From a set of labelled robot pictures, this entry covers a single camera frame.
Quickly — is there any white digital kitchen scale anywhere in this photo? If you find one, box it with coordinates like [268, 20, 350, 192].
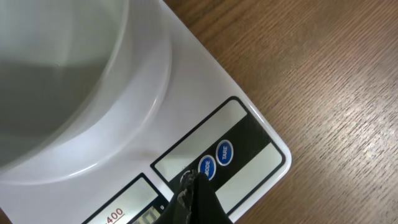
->
[1, 1, 292, 223]

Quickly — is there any white round bowl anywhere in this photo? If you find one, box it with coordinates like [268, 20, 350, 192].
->
[0, 0, 131, 170]

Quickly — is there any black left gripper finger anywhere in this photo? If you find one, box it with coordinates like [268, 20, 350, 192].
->
[155, 170, 232, 224]

